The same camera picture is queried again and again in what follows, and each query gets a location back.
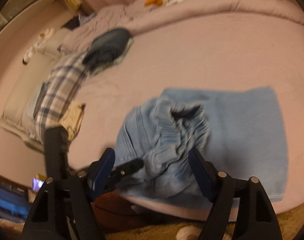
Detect pink quilted comforter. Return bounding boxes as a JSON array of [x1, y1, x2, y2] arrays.
[[61, 0, 304, 54]]

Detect light blue denim pants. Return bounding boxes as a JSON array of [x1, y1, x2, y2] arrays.
[[115, 87, 288, 209]]

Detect pink bed sheet mattress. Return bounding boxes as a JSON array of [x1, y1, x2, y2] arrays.
[[68, 11, 304, 222]]

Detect blue white plaid cloth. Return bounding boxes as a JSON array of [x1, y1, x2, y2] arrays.
[[33, 53, 89, 142]]

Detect folded dark navy garment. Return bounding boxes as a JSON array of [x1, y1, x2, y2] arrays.
[[82, 28, 131, 71]]

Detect cream patterned cloth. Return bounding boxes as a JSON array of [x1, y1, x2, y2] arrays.
[[58, 101, 85, 142]]

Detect brown fluffy rug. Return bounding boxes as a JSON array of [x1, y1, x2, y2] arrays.
[[0, 203, 304, 239]]

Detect folded pale green garment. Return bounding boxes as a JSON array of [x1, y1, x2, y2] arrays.
[[89, 38, 134, 76]]

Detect beige pillow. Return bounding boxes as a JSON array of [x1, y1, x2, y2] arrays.
[[37, 28, 71, 59]]

